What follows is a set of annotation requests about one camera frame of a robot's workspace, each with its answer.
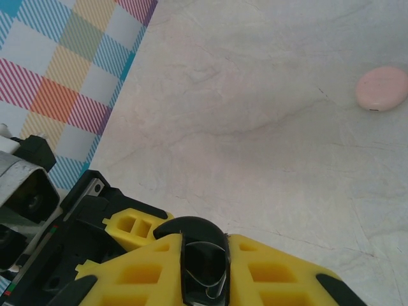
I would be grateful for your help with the black earbud charging case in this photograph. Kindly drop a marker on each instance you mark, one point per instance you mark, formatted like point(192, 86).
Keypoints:
point(204, 264)

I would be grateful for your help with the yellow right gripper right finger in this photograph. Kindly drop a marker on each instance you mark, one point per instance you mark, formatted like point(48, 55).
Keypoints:
point(280, 280)

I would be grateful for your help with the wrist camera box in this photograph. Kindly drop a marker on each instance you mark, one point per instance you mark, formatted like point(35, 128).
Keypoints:
point(25, 181)

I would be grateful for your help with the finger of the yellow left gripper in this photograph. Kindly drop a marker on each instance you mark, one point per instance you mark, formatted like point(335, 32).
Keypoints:
point(137, 226)

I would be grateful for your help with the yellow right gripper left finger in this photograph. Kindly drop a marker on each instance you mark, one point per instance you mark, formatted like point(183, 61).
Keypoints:
point(137, 277)

